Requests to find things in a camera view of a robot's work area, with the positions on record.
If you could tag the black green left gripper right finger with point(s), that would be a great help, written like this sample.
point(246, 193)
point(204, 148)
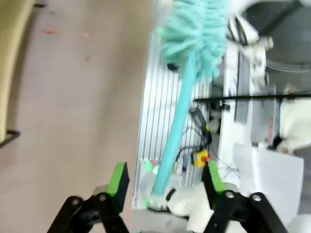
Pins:
point(216, 184)

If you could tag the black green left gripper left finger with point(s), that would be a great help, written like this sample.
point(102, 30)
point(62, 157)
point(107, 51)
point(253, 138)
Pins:
point(117, 184)

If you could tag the teal microfiber duster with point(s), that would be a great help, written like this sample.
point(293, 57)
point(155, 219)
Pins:
point(194, 36)

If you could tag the orange paper scrap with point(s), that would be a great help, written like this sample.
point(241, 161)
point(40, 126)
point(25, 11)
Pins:
point(85, 35)

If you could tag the long red paper scrap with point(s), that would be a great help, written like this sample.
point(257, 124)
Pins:
point(49, 31)

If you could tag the green paper scrap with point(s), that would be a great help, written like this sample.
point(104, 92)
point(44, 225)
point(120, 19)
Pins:
point(52, 12)

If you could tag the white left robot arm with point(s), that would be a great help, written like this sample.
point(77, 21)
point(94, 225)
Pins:
point(296, 121)

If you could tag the two-tier wood metal shelf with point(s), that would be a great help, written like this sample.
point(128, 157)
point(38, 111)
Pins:
point(11, 60)

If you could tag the yellow emergency stop box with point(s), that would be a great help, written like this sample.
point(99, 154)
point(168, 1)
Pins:
point(199, 158)

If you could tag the white cardboard box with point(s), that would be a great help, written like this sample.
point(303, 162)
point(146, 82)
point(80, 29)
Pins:
point(267, 174)

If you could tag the black power adapter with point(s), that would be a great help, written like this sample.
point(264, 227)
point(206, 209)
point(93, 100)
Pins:
point(199, 119)

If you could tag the thin black rod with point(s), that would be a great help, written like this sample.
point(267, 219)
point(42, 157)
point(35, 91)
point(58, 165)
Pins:
point(255, 97)

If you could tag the white plastic mount block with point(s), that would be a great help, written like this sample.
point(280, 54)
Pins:
point(187, 201)

